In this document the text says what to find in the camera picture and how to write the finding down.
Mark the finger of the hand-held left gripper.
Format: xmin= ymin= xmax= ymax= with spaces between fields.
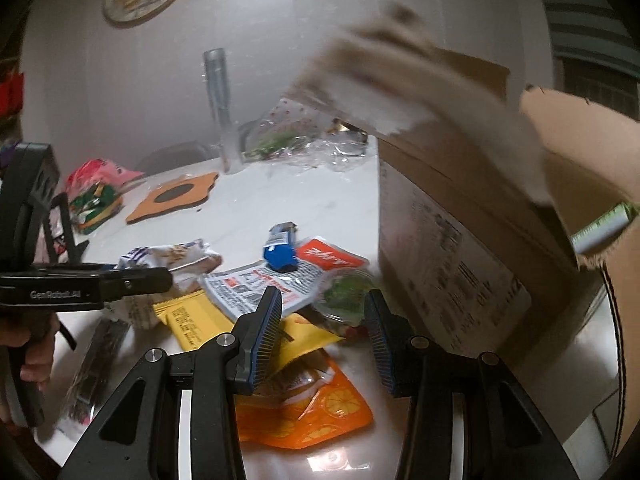
xmin=101 ymin=266 xmax=174 ymax=307

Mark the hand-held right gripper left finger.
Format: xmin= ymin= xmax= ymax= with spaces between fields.
xmin=60 ymin=286 xmax=284 ymax=480

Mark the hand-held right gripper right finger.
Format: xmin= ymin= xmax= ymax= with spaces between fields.
xmin=364 ymin=289 xmax=581 ymax=480

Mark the white brown snack packet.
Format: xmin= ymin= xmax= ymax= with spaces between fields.
xmin=116 ymin=240 xmax=223 ymax=330

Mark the orange snack packet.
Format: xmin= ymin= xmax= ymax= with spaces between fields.
xmin=234 ymin=347 xmax=375 ymax=449

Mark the brown cardboard box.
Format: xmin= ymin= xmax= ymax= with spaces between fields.
xmin=377 ymin=50 xmax=640 ymax=466

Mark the white beige snack packet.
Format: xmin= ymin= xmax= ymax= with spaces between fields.
xmin=282 ymin=2 xmax=553 ymax=206

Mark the person's left hand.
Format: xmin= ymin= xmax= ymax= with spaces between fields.
xmin=0 ymin=310 xmax=57 ymax=383

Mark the silver red snack packet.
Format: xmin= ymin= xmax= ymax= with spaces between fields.
xmin=199 ymin=237 xmax=371 ymax=322

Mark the clear green vegetable snack packet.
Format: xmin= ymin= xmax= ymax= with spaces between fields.
xmin=312 ymin=269 xmax=383 ymax=338

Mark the wooden coaster board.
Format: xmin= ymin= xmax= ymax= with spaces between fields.
xmin=125 ymin=172 xmax=221 ymax=224

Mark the blue snack bar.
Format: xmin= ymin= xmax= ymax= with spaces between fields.
xmin=263 ymin=222 xmax=300 ymax=274

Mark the dark stick snack packet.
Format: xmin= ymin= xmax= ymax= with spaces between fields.
xmin=62 ymin=317 xmax=132 ymax=428

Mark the green yellow snack packet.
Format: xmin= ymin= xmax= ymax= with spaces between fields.
xmin=69 ymin=184 xmax=124 ymax=236

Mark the black lattice stand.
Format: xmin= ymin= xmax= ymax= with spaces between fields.
xmin=0 ymin=141 xmax=91 ymax=267

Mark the pink red snack bag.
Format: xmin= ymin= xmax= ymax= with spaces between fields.
xmin=65 ymin=158 xmax=146 ymax=201

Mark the clear red-dotted plastic wrapper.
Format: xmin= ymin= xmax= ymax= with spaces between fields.
xmin=239 ymin=95 xmax=373 ymax=173

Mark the green leafy sprig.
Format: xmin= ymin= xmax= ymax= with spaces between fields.
xmin=249 ymin=129 xmax=297 ymax=159

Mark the clear plastic cup stack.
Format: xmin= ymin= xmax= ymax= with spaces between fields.
xmin=202 ymin=48 xmax=237 ymax=175

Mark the gold foil wrapper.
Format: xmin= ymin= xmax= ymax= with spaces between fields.
xmin=327 ymin=116 xmax=371 ymax=142

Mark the green white tube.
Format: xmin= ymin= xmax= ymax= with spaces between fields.
xmin=571 ymin=201 xmax=637 ymax=256

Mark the striped window blind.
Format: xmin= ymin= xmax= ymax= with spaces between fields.
xmin=532 ymin=0 xmax=640 ymax=61

